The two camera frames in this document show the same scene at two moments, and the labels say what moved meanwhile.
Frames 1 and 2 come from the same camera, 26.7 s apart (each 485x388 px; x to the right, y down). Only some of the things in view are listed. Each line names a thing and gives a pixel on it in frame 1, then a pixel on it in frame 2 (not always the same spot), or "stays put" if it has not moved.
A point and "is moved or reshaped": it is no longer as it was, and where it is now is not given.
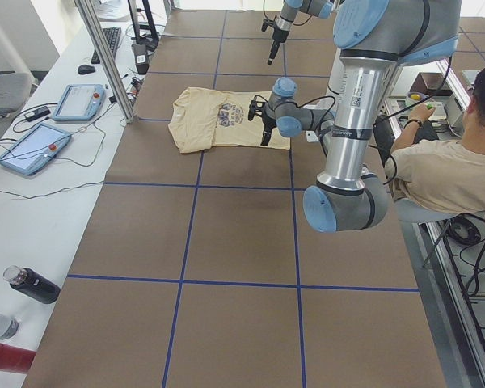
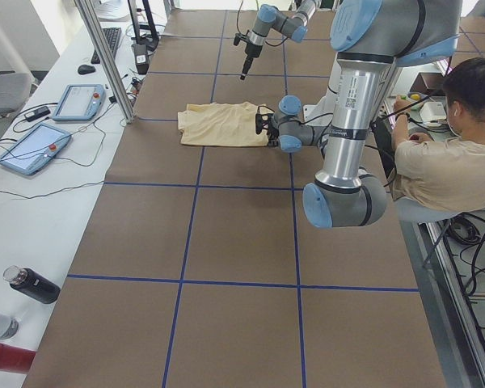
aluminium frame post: (103, 55) stays put
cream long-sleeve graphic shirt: (204, 117) is moved or reshaped
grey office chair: (6, 92) stays put
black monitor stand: (152, 41) stays put
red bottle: (7, 358) stays put
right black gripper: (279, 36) -> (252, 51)
